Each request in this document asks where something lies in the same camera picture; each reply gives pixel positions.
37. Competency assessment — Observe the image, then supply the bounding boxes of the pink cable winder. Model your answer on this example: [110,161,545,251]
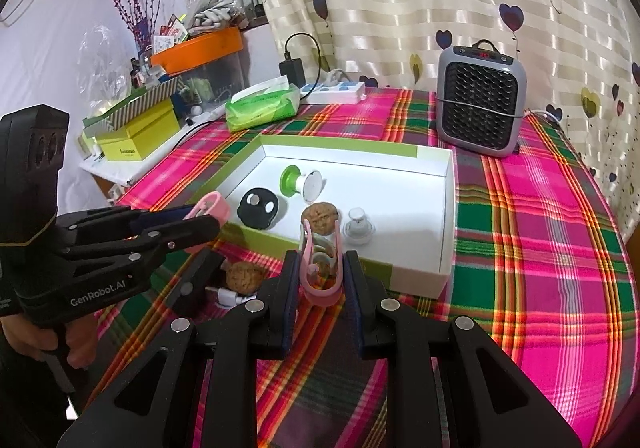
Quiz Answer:
[298,220,346,306]

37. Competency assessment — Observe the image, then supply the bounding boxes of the white heater cable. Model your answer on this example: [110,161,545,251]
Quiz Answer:
[522,108,566,129]

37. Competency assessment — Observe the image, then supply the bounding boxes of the black charger with cable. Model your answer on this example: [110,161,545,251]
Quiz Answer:
[279,32,323,86]

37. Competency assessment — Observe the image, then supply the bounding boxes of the pink clip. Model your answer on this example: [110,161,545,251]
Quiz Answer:
[182,191,231,253]

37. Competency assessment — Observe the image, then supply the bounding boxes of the orange tray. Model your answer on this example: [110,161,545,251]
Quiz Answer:
[150,26,244,76]

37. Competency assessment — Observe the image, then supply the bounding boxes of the green and white cardboard box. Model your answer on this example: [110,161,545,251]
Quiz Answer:
[192,134,455,299]

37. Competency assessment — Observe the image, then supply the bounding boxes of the green and white suction knob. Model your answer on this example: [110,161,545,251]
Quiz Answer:
[280,165,323,203]

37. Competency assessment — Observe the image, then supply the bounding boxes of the white gloves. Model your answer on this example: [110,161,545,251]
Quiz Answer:
[192,0,246,31]

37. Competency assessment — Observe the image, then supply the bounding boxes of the grey space heater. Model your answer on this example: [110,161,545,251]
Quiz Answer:
[436,40,528,159]

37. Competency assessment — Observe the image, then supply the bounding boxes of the yellow-green shoe box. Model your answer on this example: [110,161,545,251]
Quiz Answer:
[82,75,186,139]

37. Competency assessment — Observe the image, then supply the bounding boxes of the person's left hand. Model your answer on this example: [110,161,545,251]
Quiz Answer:
[0,313,98,371]

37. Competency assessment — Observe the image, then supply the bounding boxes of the clear plastic bag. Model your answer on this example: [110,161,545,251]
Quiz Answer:
[77,25,136,116]

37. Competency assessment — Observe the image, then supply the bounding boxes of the black rectangular case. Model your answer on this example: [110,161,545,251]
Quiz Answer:
[165,250,226,319]

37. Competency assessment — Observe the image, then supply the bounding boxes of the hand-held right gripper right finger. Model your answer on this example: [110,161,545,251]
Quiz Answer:
[342,250,583,448]

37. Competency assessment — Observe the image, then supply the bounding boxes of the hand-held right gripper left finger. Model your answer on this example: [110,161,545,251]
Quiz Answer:
[57,250,301,448]

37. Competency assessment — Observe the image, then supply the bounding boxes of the green tissue pack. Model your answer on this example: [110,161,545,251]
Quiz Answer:
[225,78,302,131]

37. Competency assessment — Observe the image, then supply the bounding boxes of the brown walnut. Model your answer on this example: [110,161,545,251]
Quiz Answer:
[227,262,268,296]
[301,202,342,236]

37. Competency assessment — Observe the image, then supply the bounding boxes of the white side table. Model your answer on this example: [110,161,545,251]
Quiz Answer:
[79,105,228,189]

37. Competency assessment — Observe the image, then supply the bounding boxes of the colourful small packets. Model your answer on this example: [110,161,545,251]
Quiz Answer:
[150,14,191,53]

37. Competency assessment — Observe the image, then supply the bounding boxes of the plaid tablecloth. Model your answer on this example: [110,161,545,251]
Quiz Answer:
[95,88,631,448]

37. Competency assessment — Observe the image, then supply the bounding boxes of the white power strip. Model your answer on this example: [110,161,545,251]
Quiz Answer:
[300,70,367,104]

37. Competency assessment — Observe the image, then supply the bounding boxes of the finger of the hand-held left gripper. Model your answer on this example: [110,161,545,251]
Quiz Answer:
[65,217,221,279]
[57,205,191,253]

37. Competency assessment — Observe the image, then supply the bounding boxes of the white usb cable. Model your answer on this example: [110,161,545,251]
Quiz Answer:
[207,284,257,311]

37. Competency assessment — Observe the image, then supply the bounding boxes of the black oval magnet holder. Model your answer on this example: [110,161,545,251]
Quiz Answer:
[237,187,280,229]

